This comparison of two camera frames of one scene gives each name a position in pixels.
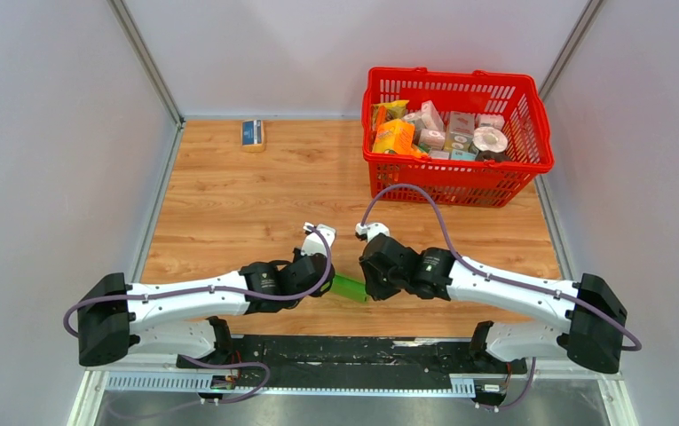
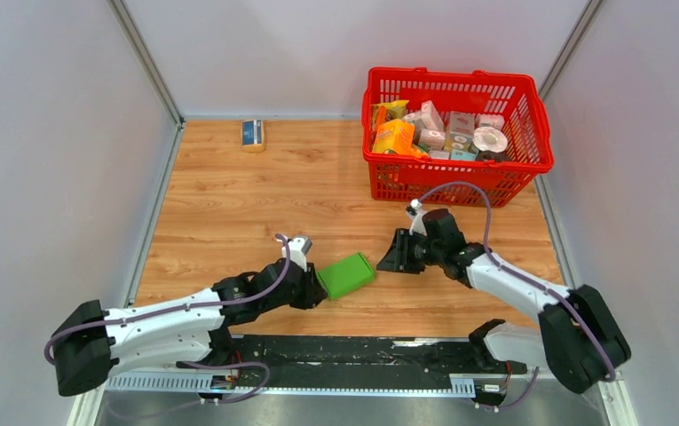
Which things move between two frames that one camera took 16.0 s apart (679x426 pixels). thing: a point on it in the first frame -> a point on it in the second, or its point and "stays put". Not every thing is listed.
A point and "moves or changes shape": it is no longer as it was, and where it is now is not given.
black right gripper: [374, 289] -> [397, 257]
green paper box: [349, 288] moves or changes shape
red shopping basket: [415, 179] stays put
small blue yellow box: [252, 138] stays put
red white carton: [462, 124] stays put
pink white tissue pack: [430, 116] stays put
